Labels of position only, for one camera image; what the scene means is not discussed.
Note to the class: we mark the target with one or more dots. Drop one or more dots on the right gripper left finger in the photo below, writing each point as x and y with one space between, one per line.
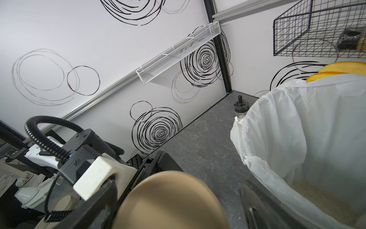
96 213

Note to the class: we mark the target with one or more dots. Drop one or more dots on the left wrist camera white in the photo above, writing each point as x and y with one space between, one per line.
87 171

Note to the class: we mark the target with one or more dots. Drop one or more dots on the dark bottle in basket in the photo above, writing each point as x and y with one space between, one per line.
352 39

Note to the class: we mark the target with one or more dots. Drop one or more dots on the left wall aluminium rail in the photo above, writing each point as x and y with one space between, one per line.
112 101

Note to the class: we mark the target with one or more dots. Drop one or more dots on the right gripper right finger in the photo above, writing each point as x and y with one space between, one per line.
260 208

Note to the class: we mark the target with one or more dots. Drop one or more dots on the white mesh wall shelf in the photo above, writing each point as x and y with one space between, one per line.
178 52

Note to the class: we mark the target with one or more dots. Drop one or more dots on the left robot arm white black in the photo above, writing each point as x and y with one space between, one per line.
50 151

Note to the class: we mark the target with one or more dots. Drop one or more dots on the yellow toast slice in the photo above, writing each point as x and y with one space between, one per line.
345 67
321 75

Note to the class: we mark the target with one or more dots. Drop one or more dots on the black wire wall basket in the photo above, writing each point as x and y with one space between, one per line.
312 28

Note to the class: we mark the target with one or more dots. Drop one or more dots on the metal mesh trash bin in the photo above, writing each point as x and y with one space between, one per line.
293 219

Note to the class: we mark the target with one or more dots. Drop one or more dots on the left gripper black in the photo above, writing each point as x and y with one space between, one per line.
149 166

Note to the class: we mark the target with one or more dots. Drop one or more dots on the small bottle black pump top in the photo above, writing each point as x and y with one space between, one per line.
241 107

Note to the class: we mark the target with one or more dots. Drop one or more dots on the white plastic bin liner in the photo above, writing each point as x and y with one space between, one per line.
313 132

